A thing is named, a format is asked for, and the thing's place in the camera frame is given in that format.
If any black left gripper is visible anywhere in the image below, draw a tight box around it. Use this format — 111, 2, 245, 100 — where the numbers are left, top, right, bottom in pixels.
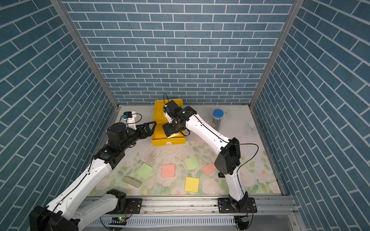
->
119, 121, 157, 151

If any green sticky note pad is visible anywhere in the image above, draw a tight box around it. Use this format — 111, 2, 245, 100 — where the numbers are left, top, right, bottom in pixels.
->
185, 157, 200, 171
136, 163, 153, 180

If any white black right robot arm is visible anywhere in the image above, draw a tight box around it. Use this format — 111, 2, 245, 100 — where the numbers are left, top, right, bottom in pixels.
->
162, 100, 257, 213

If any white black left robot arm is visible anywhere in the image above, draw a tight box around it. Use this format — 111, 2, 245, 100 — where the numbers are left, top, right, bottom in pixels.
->
29, 121, 157, 231

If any pink sticky note pad centre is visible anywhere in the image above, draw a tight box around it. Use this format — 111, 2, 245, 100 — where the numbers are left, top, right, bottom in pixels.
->
161, 164, 175, 178

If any pink sticky note pad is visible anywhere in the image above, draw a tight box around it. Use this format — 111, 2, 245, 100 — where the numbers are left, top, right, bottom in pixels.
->
161, 164, 175, 178
202, 163, 217, 175

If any pink sticky note pad right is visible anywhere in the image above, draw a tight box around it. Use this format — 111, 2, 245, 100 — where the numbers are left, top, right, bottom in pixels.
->
202, 163, 217, 175

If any clear pencil tube blue lid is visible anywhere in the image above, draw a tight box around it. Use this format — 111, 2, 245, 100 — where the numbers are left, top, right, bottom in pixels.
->
212, 109, 224, 131

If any grey green stapler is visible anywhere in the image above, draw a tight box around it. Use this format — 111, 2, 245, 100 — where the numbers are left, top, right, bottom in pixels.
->
123, 177, 141, 188

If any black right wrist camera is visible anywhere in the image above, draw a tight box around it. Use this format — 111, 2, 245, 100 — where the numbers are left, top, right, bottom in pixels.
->
163, 100, 182, 119

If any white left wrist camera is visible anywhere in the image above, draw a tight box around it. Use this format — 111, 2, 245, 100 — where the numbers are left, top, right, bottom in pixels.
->
120, 111, 136, 130

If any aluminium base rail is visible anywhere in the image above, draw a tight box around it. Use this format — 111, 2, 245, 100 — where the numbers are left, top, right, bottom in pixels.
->
87, 195, 305, 231

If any aluminium corner post left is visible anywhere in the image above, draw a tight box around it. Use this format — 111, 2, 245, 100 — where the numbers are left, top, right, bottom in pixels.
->
50, 0, 119, 110

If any aluminium corner post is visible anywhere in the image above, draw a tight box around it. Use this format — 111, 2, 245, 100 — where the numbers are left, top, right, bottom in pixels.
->
50, 0, 119, 110
249, 0, 304, 110

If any aluminium corner post right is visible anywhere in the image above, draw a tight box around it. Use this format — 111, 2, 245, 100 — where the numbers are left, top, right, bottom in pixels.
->
249, 0, 304, 110

